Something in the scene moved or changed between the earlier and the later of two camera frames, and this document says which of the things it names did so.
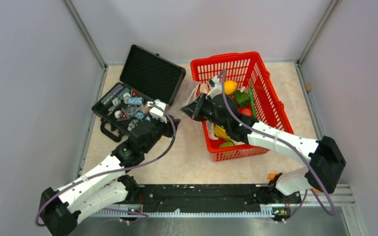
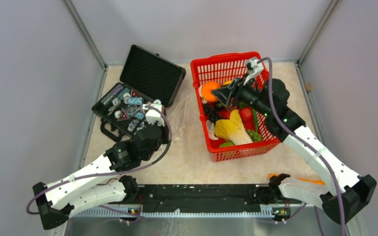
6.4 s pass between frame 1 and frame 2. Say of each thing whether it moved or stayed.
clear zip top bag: moved
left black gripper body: stayed
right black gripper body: moved
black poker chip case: stayed
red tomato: stayed
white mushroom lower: stayed
